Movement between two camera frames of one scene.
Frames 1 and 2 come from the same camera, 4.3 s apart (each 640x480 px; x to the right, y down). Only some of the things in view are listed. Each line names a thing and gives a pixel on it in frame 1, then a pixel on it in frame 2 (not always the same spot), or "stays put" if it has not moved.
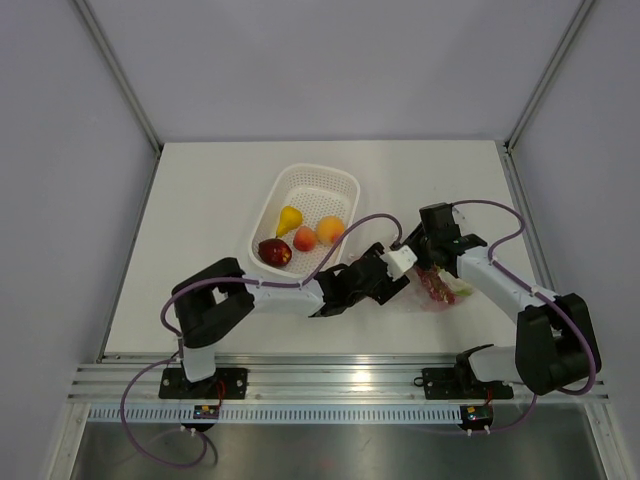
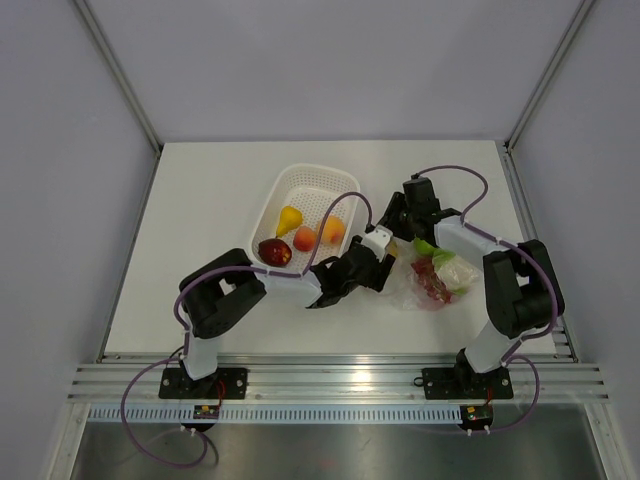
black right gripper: (412, 242) → (389, 219)
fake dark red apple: (275, 252) stays put
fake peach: (304, 239) stays put
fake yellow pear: (290, 219) stays put
